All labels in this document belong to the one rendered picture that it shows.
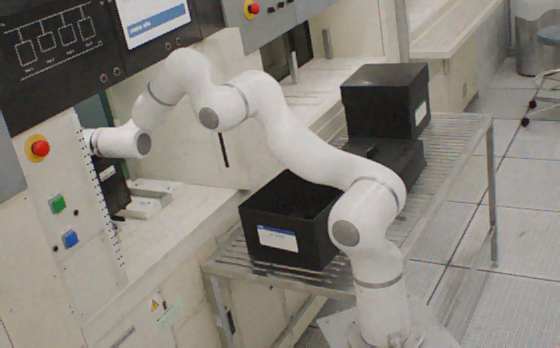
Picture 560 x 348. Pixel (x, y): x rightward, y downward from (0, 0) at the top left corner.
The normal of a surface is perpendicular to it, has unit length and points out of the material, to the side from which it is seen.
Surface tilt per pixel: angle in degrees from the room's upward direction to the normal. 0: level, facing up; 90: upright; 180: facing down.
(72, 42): 90
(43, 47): 90
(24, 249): 90
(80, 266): 90
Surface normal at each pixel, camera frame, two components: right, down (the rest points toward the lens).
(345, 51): -0.49, 0.43
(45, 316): 0.86, 0.07
